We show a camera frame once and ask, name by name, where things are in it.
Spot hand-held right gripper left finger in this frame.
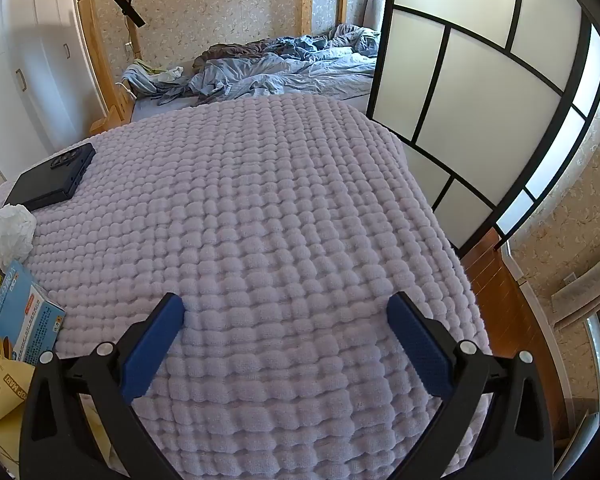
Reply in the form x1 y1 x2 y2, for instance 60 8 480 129
19 291 186 480

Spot black framed sliding screen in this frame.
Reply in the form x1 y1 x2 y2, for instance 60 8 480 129
365 0 600 256

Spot lilac waffle blanket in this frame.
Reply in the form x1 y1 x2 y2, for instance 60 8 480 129
0 91 493 480

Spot wooden bunk bed frame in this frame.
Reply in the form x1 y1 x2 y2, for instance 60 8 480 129
72 0 396 136

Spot pale clothes pile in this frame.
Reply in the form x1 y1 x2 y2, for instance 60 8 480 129
121 58 191 106

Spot light blue yellow printed box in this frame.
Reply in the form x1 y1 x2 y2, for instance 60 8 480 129
0 259 67 367

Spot brown blanket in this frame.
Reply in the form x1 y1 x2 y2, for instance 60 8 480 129
192 40 281 73

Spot white wardrobe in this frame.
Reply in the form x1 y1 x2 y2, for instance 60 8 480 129
0 0 106 181

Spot tan yellow paper bag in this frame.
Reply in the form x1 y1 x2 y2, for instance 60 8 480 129
0 352 36 433

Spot crumpled white tissue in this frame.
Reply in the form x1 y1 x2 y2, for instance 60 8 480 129
0 204 37 272

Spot black smartphone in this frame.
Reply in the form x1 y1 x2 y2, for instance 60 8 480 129
3 142 97 212

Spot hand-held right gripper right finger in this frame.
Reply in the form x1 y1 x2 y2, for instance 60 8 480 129
386 291 555 480

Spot rumpled blue duvet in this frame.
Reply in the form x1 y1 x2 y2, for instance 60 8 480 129
187 24 381 101

